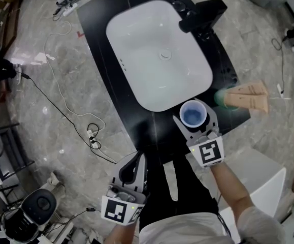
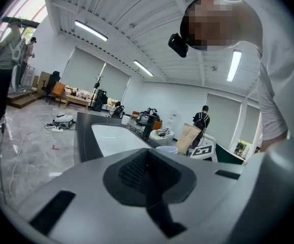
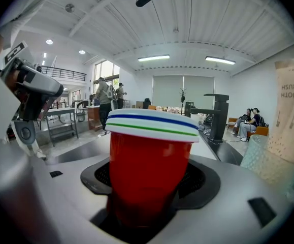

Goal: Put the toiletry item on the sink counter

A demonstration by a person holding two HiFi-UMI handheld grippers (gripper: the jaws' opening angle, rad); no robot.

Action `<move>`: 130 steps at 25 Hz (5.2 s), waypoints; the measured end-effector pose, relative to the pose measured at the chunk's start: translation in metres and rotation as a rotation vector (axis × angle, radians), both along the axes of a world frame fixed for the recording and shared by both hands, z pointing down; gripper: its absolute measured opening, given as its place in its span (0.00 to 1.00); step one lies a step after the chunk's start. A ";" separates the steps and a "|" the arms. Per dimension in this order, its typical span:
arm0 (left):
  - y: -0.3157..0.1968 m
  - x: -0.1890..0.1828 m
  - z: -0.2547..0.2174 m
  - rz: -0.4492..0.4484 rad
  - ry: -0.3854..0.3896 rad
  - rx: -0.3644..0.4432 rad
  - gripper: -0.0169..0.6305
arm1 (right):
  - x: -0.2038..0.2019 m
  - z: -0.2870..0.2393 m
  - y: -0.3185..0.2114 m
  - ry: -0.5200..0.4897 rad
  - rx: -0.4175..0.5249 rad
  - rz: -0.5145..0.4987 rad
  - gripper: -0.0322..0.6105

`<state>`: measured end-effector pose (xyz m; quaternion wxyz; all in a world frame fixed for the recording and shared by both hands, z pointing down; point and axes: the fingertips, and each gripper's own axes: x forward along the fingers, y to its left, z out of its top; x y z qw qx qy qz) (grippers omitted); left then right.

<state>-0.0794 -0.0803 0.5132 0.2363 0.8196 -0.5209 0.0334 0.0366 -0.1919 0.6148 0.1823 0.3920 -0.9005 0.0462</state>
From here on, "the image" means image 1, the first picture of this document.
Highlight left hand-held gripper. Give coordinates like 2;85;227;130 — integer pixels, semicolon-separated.
101;150;148;225

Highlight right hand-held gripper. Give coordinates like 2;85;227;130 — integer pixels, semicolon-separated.
172;106;225;169

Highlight person's right forearm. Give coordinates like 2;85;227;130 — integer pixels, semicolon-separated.
209;160;254;218

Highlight person's left forearm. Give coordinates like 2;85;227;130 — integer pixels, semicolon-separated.
103;221;140;244

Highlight clear plastic cup holder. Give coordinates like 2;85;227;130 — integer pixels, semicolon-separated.
214;86;235;109

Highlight black sink cabinet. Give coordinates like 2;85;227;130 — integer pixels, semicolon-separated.
76;0;251;166

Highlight person's black trousers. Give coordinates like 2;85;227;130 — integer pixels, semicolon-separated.
138;154;220;230

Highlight white sink basin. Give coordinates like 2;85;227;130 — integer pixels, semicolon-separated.
105;0;213;112

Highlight person's white shirt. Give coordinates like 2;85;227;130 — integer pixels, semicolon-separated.
139;204;287;244

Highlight white chair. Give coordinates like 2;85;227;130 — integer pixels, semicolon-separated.
220;148;287;238

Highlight grey round backpack rig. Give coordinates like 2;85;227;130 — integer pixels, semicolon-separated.
1;189;59;242

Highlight black faucet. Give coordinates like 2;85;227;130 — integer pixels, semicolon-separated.
178;0;228;34

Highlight wooden platform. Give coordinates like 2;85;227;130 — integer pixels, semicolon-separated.
0;0;23;57

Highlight black cable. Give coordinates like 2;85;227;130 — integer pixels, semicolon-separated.
271;29;289;91
14;70;117;164

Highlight white cable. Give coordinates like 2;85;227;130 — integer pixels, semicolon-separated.
44;20;107;127

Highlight black frame metal table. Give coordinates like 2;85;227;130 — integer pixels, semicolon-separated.
0;122;35;188

